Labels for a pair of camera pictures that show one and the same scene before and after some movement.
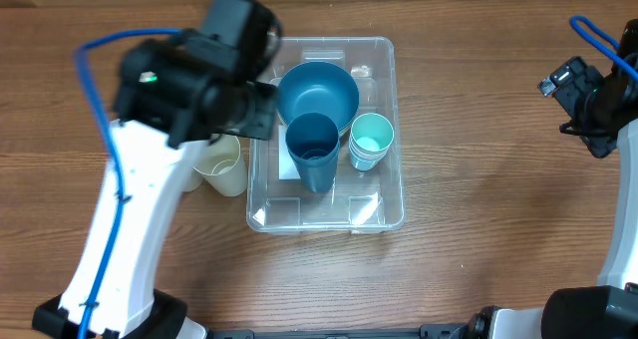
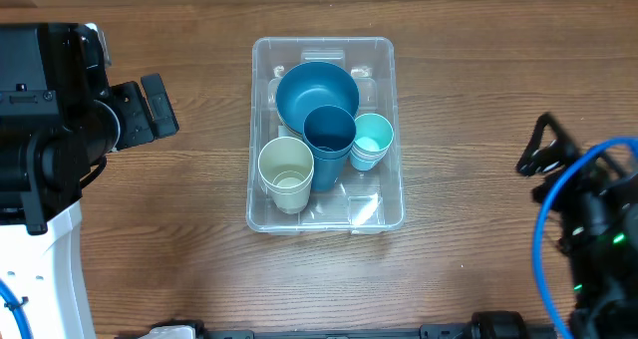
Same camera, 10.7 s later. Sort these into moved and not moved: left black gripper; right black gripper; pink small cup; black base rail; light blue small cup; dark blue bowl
Moved: right black gripper; left black gripper
Not moved: dark blue bowl; light blue small cup; pink small cup; black base rail
